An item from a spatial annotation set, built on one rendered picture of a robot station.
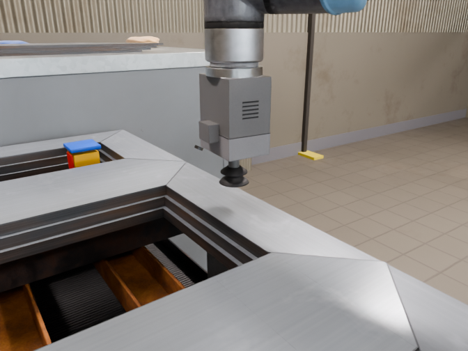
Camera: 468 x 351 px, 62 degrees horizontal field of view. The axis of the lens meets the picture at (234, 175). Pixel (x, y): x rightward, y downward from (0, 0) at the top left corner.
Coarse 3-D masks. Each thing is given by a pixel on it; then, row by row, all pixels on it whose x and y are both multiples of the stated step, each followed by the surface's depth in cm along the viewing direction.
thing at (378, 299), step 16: (288, 256) 45; (304, 256) 45; (320, 256) 45; (304, 272) 42; (320, 272) 42; (336, 272) 42; (352, 272) 42; (368, 272) 42; (336, 288) 39; (352, 288) 39; (368, 288) 39; (384, 288) 39; (352, 304) 37; (368, 304) 37; (384, 304) 37; (400, 304) 37; (384, 320) 35; (400, 320) 35; (400, 336) 33
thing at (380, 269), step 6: (360, 264) 43; (366, 264) 43; (372, 264) 43; (378, 264) 43; (384, 264) 43; (372, 270) 42; (378, 270) 42; (384, 270) 42; (384, 276) 41; (390, 276) 41; (390, 282) 40
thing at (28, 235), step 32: (0, 160) 80; (32, 160) 83; (64, 160) 87; (160, 192) 65; (32, 224) 54; (64, 224) 56; (96, 224) 59; (128, 224) 62; (192, 224) 59; (224, 224) 52; (0, 256) 52; (224, 256) 51; (256, 256) 48
